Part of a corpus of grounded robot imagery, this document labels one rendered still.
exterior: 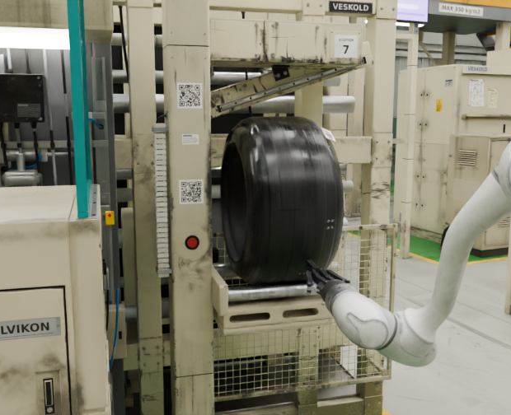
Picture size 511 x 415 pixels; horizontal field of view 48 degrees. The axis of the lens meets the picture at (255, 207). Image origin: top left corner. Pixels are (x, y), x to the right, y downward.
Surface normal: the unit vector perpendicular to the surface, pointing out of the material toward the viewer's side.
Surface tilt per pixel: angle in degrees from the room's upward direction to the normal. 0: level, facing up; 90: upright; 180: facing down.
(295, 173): 65
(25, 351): 90
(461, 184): 90
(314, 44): 90
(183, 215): 90
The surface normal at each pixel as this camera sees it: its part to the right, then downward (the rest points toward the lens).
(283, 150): 0.20, -0.52
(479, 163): -0.91, 0.07
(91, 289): 0.26, 0.15
